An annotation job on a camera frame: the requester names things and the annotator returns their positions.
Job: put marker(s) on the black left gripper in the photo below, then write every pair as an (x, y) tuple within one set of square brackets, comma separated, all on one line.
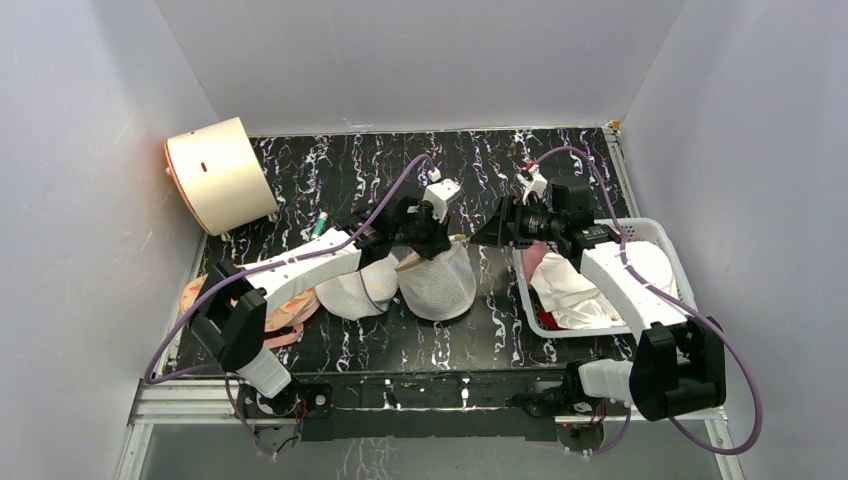
[(439, 242)]

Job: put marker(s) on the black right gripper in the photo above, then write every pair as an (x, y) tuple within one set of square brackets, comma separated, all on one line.
[(506, 223)]

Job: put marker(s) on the white mesh bag beige zipper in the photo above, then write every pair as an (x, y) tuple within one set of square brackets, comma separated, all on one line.
[(440, 289)]

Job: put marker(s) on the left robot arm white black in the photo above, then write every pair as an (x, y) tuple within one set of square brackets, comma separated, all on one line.
[(228, 317)]

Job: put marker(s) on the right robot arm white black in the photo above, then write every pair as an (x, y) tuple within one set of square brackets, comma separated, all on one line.
[(678, 366)]

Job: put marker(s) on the white plastic laundry basket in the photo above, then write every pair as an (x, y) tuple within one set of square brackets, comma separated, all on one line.
[(640, 228)]

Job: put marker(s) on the floral orange bra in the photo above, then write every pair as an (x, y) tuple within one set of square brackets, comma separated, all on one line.
[(283, 327)]

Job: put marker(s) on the pink garment in basket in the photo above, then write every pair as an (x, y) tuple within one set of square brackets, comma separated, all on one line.
[(536, 255)]

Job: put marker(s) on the white cloth in basket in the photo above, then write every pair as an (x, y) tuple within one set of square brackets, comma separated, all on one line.
[(569, 301)]

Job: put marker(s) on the green white marker pen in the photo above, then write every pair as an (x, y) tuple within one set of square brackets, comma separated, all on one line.
[(319, 226)]

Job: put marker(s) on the cream cylindrical drum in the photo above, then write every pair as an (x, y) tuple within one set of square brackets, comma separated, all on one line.
[(219, 177)]

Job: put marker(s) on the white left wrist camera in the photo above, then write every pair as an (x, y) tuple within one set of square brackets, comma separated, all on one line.
[(440, 192)]

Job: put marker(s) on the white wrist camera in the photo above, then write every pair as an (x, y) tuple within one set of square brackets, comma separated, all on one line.
[(440, 192), (533, 184)]

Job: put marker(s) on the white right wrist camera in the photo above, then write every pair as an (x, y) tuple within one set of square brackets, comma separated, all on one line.
[(533, 184)]

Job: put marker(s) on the aluminium frame rail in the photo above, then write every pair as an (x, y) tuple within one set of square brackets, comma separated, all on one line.
[(444, 407)]

